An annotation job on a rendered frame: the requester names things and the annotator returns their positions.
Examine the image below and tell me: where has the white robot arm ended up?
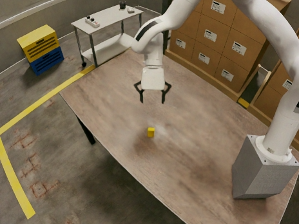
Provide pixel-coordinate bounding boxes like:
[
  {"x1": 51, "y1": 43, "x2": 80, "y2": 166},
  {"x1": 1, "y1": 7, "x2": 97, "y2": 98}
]
[{"x1": 131, "y1": 0, "x2": 299, "y2": 163}]

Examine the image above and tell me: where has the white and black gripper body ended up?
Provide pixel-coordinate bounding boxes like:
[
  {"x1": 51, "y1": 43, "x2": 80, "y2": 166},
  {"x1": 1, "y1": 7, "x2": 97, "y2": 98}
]
[{"x1": 141, "y1": 66, "x2": 164, "y2": 90}]

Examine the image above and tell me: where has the small yellow block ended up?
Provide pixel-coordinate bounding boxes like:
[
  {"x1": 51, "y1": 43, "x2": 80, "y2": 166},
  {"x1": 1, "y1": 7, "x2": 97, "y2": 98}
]
[{"x1": 148, "y1": 127, "x2": 155, "y2": 136}]

